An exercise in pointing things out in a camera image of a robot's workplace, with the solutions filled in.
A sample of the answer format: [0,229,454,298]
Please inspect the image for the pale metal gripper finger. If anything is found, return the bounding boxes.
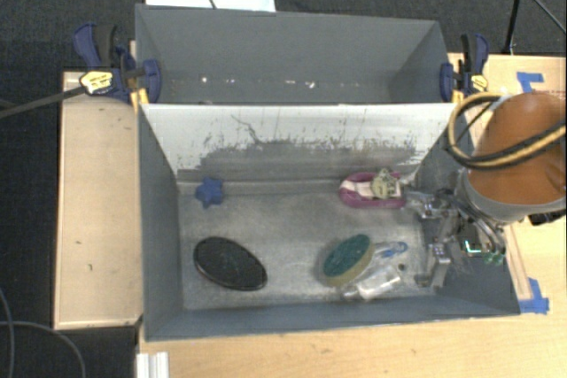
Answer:
[414,245,454,291]
[406,189,444,220]

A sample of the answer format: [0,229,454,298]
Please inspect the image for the black cylinder on white bracket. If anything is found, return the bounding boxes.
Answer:
[530,210,567,228]

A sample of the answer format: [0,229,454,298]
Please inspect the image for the clear item with blue print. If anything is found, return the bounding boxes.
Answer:
[371,241,409,263]

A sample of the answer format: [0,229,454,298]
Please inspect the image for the grey metal bin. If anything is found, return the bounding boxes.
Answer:
[134,3,522,342]

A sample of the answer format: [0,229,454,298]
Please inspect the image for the blue star-shaped toy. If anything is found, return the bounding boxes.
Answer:
[194,176,225,210]

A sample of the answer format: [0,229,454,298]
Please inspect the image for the pale wood flat board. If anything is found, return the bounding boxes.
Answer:
[52,70,145,331]

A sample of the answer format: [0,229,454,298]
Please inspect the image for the purple and white ring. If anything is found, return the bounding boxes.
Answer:
[338,171,408,212]

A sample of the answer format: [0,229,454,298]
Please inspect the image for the black oval disc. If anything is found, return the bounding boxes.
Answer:
[192,235,268,292]

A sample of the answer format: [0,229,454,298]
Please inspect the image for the small beige toy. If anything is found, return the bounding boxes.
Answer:
[370,167,402,198]

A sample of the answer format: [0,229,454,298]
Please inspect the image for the green and yellow round sponge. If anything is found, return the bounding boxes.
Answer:
[316,233,376,289]

